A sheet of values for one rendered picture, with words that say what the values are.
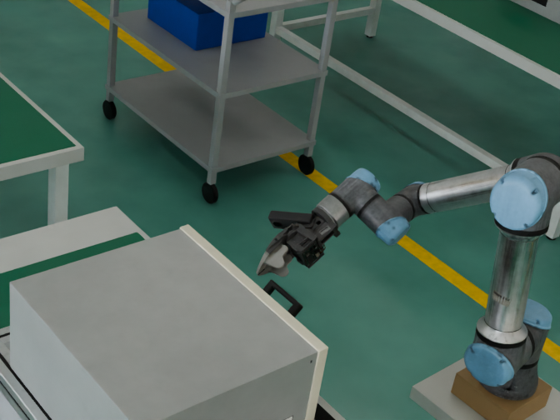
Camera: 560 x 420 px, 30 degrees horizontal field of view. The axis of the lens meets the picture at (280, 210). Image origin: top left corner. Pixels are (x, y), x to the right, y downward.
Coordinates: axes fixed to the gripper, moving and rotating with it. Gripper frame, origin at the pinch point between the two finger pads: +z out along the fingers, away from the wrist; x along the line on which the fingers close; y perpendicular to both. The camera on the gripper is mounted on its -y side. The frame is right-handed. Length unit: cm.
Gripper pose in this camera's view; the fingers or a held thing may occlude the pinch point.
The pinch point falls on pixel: (259, 268)
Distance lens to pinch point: 246.0
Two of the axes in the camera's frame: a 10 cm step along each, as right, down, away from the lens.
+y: 6.4, 4.7, -6.1
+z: -7.2, 6.4, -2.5
